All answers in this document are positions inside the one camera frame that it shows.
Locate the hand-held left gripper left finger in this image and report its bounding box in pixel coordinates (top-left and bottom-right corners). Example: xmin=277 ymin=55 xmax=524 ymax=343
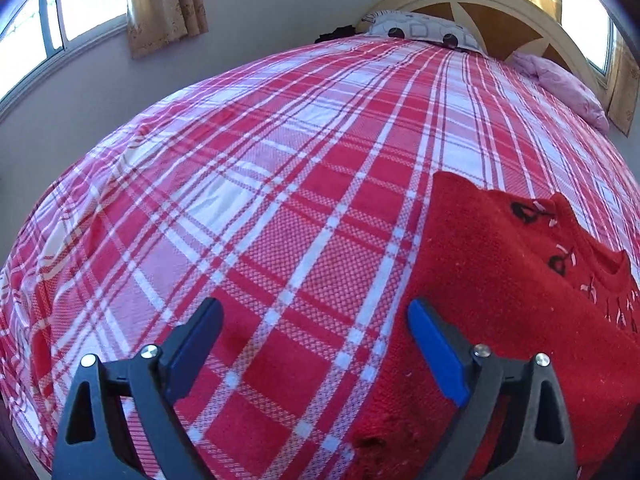
xmin=52 ymin=298 xmax=224 ymax=480

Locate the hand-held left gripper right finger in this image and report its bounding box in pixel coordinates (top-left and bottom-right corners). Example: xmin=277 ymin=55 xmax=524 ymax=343
xmin=407 ymin=298 xmax=577 ymax=480

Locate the red knitted sweater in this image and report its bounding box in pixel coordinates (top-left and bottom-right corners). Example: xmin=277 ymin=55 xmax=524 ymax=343
xmin=345 ymin=171 xmax=640 ymax=480

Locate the red white plaid bedsheet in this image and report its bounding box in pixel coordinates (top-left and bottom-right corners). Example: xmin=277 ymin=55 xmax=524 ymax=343
xmin=0 ymin=37 xmax=640 ymax=476

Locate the pink pillow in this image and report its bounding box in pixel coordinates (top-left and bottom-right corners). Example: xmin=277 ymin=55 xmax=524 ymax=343
xmin=506 ymin=51 xmax=611 ymax=135

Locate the grey patterned pillow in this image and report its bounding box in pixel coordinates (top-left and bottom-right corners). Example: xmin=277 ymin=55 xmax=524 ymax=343
xmin=361 ymin=10 xmax=488 ymax=55

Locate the dark cloth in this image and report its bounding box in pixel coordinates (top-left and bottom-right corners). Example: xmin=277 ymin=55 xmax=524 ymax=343
xmin=315 ymin=25 xmax=368 ymax=45

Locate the small window behind headboard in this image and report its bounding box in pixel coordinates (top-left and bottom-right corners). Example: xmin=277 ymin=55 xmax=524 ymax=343
xmin=557 ymin=0 xmax=617 ymax=77

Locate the large side window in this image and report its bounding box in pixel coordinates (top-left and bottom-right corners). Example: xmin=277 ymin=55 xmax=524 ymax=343
xmin=0 ymin=0 xmax=129 ymax=121

